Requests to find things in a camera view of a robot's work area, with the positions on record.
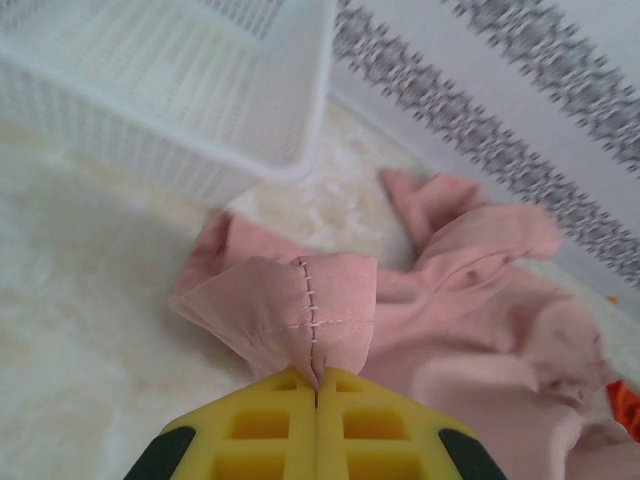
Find red-orange shorts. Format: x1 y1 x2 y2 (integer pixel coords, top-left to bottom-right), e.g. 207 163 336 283
607 379 640 436

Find pink shorts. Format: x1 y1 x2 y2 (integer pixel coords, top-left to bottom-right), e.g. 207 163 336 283
167 169 640 480

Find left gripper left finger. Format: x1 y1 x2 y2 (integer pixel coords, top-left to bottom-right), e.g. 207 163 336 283
122 368 318 480

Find white plastic basket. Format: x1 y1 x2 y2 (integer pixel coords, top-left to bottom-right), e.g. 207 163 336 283
0 0 336 209

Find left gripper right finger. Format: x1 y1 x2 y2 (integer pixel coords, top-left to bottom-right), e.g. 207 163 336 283
317 367 511 480

